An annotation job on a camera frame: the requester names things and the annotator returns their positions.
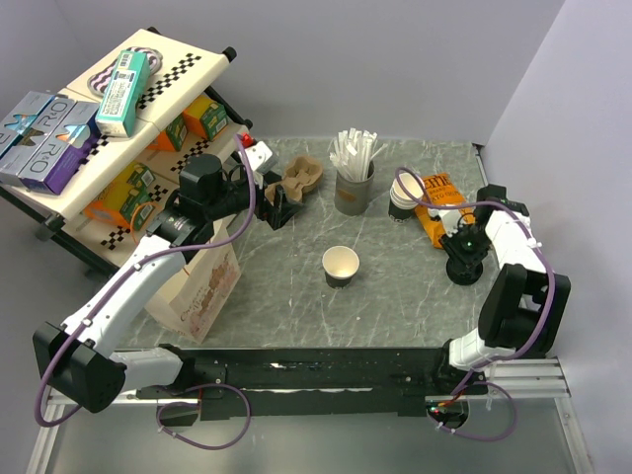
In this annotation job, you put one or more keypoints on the brown paper takeout bag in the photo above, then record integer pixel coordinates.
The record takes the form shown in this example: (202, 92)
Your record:
(190, 301)

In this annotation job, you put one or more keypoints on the purple wavy pouch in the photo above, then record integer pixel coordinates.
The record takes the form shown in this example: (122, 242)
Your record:
(99, 82)

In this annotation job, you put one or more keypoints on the grey straw holder cup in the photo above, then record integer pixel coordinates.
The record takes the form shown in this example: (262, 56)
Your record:
(352, 198)

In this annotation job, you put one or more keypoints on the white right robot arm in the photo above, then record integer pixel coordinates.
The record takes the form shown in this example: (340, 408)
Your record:
(522, 313)

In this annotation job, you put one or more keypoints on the orange potato chips bag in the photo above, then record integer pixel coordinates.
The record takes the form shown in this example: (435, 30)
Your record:
(443, 193)

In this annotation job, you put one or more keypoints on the cream tiered display shelf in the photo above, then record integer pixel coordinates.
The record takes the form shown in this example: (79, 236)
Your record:
(187, 72)

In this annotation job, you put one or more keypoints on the silver R+O box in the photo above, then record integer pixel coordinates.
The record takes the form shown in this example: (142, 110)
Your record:
(23, 130)

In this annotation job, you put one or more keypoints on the black plastic cup lid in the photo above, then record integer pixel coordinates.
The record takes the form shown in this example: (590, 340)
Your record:
(462, 275)

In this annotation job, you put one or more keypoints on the purple R+O box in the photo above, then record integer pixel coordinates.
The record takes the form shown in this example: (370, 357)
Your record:
(61, 155)

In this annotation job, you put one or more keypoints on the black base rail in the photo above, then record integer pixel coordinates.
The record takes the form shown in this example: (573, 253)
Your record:
(328, 381)

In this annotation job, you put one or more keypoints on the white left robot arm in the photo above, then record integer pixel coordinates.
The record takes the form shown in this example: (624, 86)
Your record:
(79, 358)

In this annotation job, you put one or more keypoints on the white wrapped straws bundle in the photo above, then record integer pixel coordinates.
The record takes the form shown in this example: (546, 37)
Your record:
(353, 152)

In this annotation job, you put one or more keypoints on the orange green box upper left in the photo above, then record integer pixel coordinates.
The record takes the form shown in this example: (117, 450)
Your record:
(171, 138)

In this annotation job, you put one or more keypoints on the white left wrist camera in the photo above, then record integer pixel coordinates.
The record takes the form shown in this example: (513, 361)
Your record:
(260, 157)

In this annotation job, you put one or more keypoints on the teal product box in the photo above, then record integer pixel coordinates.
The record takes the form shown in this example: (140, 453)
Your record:
(117, 112)

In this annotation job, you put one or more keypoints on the orange green box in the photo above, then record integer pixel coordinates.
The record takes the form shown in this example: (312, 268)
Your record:
(123, 202)
(171, 138)
(205, 117)

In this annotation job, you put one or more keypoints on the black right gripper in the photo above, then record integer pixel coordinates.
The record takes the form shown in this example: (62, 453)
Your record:
(453, 251)

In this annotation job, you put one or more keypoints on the stack of paper cups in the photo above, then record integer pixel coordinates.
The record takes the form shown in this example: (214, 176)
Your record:
(404, 200)

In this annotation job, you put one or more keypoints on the orange green box lower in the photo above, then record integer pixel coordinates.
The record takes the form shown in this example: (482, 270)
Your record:
(123, 202)

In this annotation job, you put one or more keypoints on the orange green box upper right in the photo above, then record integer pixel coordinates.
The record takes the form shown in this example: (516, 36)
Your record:
(205, 117)

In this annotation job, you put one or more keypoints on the black paper coffee cup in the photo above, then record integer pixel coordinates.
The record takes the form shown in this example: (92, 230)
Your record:
(340, 264)

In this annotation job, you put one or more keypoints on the brown cardboard cup carrier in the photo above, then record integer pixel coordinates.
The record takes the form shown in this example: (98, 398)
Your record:
(301, 176)

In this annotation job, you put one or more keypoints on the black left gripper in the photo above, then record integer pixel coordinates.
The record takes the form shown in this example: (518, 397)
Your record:
(278, 212)

